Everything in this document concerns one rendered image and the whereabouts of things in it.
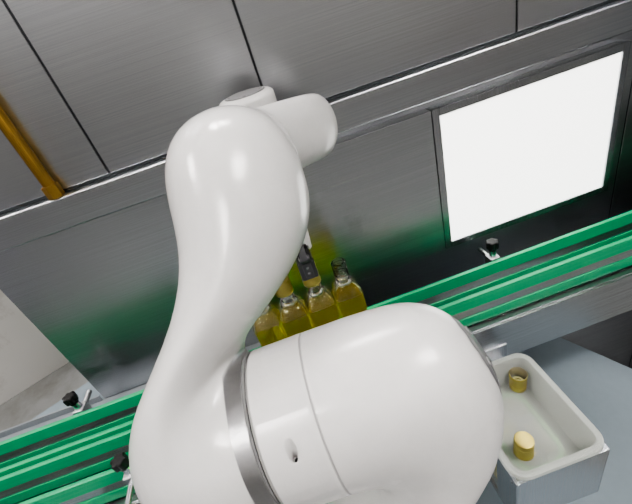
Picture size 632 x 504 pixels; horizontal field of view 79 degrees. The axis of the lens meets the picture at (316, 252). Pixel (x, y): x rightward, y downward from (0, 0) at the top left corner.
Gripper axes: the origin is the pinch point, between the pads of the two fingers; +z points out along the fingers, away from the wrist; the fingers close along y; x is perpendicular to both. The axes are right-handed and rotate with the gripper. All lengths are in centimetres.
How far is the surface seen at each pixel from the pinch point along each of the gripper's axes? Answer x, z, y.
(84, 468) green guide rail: -58, 25, 5
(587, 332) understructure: 81, 75, -14
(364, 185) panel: 17.2, -5.3, -12.0
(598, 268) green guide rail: 61, 25, 4
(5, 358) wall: -214, 104, -172
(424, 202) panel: 29.6, 3.6, -11.8
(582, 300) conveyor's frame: 56, 31, 6
